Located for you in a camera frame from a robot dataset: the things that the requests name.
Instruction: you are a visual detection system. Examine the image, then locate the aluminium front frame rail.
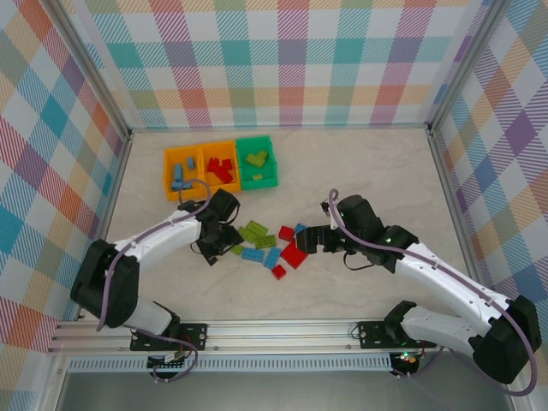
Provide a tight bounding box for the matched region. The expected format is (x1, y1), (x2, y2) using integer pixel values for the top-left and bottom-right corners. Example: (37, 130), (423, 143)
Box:
(46, 319), (446, 357)

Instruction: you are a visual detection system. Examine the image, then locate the green plastic bin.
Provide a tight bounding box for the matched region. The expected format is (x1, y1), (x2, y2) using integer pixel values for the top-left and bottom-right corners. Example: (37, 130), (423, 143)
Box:
(235, 135), (280, 192)

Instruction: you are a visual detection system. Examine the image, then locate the grey metal bottom panel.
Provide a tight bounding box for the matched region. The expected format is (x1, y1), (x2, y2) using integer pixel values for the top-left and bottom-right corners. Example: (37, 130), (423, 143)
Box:
(42, 370), (515, 411)

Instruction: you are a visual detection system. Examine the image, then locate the aluminium right side rail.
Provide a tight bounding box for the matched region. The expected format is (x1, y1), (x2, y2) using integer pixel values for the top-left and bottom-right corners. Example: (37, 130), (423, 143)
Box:
(427, 128), (483, 282)

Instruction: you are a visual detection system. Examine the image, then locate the yellow plastic bin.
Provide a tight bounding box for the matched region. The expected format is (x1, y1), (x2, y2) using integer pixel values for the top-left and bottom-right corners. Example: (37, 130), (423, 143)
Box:
(200, 140), (243, 194)
(164, 145), (206, 202)

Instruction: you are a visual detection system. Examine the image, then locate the aluminium left side rail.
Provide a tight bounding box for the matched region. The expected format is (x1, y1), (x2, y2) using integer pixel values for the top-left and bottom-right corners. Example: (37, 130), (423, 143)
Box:
(76, 132), (134, 322)

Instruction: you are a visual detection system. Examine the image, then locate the aluminium back frame rail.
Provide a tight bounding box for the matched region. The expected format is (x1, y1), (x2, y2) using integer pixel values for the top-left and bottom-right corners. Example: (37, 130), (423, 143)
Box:
(128, 122), (433, 134)

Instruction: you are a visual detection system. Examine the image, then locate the aluminium right corner post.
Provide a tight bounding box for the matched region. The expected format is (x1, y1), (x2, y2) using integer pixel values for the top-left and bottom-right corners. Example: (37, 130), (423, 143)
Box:
(427, 0), (515, 134)

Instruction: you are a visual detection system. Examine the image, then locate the slotted grey cable duct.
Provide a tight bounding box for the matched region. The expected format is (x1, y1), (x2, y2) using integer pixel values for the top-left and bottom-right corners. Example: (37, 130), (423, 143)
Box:
(68, 357), (393, 373)

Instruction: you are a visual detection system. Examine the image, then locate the aluminium left corner post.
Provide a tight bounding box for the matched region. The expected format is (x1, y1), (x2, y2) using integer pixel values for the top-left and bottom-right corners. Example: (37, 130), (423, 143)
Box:
(51, 0), (132, 138)

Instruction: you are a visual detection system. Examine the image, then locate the aluminium frame rail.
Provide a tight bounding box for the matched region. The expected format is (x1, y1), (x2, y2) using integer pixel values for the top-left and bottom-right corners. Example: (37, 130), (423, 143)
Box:
(46, 319), (446, 357)
(128, 122), (433, 134)

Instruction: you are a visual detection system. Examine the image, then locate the aluminium corner post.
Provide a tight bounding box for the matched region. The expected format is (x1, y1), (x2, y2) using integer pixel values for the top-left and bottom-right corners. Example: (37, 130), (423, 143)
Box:
(427, 0), (515, 134)
(51, 0), (132, 138)

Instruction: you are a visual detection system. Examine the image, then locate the left small circuit board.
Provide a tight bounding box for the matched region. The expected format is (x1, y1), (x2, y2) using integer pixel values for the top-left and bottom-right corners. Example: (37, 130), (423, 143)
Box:
(147, 350), (189, 370)

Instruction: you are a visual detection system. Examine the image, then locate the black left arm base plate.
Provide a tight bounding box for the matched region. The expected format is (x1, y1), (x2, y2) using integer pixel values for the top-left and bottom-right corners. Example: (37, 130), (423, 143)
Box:
(130, 321), (209, 352)

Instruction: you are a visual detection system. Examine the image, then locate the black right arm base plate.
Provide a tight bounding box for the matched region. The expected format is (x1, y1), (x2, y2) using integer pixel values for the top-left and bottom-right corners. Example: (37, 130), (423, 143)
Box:
(357, 320), (429, 350)

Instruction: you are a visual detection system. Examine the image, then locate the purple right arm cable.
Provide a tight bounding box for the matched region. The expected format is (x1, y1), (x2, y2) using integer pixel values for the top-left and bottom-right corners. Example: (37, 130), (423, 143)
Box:
(327, 190), (539, 397)

